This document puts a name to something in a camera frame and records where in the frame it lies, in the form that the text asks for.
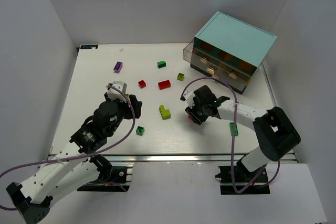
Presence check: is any lime L-shaped lego brick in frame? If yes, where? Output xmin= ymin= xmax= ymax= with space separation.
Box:
xmin=159 ymin=105 xmax=171 ymax=120

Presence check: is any green lego brick top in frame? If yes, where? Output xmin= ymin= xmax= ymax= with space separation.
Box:
xmin=157 ymin=61 xmax=166 ymax=69

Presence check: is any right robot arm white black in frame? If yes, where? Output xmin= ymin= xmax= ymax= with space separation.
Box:
xmin=180 ymin=85 xmax=301 ymax=179

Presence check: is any teal drawer cabinet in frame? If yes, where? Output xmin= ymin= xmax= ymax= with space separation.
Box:
xmin=192 ymin=12 xmax=277 ymax=94

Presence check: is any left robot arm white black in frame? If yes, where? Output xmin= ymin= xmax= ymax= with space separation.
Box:
xmin=6 ymin=94 xmax=142 ymax=223

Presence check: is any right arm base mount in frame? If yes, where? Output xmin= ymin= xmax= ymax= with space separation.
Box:
xmin=215 ymin=165 xmax=270 ymax=195

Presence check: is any purple lego brick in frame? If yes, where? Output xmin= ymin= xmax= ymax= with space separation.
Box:
xmin=113 ymin=61 xmax=123 ymax=73

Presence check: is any transparent drawer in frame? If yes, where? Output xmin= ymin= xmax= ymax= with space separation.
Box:
xmin=183 ymin=41 xmax=257 ymax=91

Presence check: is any red long lego brick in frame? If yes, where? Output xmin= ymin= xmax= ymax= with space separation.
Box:
xmin=158 ymin=80 xmax=171 ymax=90

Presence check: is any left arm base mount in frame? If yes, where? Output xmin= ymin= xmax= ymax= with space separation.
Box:
xmin=77 ymin=154 xmax=133 ymax=193

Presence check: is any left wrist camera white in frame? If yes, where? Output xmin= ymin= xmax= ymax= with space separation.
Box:
xmin=106 ymin=81 xmax=127 ymax=103

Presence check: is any lime small lego brick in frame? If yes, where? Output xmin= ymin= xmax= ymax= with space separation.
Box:
xmin=176 ymin=73 xmax=185 ymax=81

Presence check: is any dark green square lego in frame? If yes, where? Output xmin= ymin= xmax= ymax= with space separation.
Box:
xmin=136 ymin=126 xmax=145 ymax=136

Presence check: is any small red lego brick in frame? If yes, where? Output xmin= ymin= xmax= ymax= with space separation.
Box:
xmin=138 ymin=80 xmax=146 ymax=88

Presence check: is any green long lego brick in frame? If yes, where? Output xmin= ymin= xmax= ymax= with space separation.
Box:
xmin=229 ymin=122 xmax=239 ymax=136

